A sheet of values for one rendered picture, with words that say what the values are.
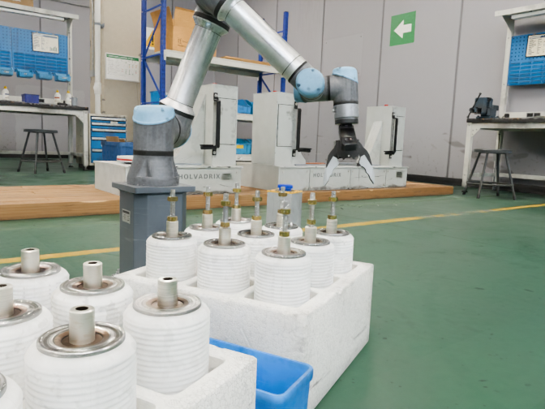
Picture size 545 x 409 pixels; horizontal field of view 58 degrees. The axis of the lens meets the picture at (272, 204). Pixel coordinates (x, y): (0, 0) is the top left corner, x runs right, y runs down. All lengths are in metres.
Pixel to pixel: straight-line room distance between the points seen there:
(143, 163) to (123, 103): 5.96
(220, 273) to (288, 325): 0.16
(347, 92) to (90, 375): 1.20
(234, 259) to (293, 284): 0.12
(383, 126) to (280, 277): 3.83
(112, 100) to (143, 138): 5.90
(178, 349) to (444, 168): 6.06
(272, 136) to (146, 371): 3.14
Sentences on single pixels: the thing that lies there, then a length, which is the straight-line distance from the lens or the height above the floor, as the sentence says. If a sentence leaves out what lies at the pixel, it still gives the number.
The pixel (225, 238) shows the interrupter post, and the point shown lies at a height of 0.27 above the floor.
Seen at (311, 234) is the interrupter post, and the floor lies 0.27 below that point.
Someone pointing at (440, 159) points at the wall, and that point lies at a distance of 6.52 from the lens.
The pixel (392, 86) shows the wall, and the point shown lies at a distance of 7.05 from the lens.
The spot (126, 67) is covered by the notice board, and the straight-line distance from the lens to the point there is 7.42.
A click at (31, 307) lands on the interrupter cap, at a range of 0.58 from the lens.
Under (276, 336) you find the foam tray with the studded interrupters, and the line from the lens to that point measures 0.79.
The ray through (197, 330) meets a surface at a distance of 0.55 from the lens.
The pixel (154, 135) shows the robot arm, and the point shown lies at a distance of 1.42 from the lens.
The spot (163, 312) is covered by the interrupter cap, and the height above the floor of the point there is 0.26.
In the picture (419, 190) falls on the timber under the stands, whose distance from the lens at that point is 4.67.
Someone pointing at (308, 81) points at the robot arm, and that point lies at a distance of 1.35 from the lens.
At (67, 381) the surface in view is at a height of 0.24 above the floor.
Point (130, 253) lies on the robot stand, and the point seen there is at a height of 0.11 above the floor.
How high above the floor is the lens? 0.44
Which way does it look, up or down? 7 degrees down
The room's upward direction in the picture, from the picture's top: 2 degrees clockwise
